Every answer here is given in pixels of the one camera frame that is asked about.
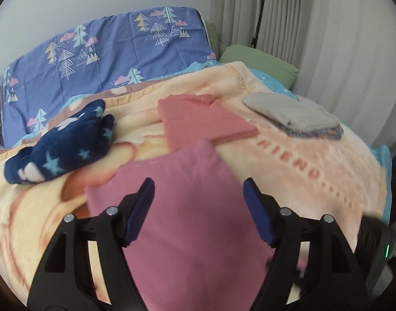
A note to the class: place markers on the green pillow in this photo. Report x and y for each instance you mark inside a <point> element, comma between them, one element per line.
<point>262,60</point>
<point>212,34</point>

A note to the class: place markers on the cream fleece blanket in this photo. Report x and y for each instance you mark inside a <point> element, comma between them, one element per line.
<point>314,184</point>

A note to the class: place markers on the navy star plush garment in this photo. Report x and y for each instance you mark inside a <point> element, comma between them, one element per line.
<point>65,149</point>

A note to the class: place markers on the pink garment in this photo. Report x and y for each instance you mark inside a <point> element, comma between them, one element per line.
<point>191,217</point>

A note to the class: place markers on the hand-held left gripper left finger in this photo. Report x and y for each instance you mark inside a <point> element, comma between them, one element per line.
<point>138,213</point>

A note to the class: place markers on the black floor lamp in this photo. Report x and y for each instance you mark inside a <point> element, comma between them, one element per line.
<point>261,6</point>

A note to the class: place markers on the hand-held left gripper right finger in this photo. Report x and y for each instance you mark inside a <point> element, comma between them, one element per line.
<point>259,215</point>

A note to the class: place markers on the coral folded garment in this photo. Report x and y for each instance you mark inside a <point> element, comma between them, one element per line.
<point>201,120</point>

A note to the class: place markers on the grey folded garment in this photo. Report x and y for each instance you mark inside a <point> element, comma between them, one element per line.
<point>292,110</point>

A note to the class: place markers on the patterned folded garment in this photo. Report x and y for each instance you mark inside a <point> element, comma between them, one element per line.
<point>314,133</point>

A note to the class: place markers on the blue tree-print pillow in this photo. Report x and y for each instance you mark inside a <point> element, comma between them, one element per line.
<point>120,42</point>

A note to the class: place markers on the grey pleated curtain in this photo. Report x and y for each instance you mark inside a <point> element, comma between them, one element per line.
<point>330,22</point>

